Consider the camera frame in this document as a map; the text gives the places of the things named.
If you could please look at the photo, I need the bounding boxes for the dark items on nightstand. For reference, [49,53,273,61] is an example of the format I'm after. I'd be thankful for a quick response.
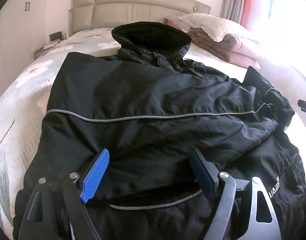
[49,31,64,42]

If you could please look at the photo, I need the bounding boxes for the beige padded headboard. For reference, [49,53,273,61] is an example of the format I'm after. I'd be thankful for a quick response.
[70,0,211,33]

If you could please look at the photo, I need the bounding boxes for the floral quilted bedspread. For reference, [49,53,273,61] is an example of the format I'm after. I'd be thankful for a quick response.
[0,25,254,237]

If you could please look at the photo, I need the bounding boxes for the white wardrobe with handles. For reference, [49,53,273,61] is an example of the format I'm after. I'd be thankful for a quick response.
[0,0,76,100]

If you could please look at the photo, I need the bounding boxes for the white floral pillow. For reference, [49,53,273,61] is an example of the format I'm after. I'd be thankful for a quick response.
[180,13,256,42]

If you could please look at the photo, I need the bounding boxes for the grey and orange curtain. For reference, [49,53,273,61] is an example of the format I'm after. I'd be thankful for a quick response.
[221,0,252,27]

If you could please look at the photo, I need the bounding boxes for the folded pink brown blanket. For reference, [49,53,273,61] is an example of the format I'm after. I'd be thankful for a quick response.
[165,15,260,70]

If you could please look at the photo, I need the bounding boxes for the black jacket with grey piping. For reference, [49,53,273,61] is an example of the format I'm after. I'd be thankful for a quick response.
[13,22,306,239]

